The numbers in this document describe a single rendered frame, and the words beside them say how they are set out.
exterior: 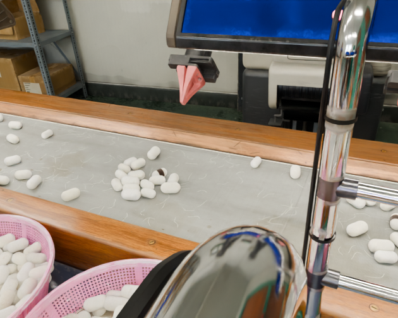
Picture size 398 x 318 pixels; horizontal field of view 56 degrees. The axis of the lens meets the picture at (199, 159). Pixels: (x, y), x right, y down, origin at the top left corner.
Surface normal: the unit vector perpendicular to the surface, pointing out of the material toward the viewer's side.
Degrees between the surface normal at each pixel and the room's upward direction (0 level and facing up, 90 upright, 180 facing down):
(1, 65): 90
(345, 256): 0
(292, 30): 58
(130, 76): 88
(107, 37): 90
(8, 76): 90
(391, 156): 0
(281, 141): 0
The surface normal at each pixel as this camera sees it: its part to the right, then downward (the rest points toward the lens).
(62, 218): -0.05, -0.85
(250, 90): -0.33, 0.51
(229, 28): -0.37, -0.04
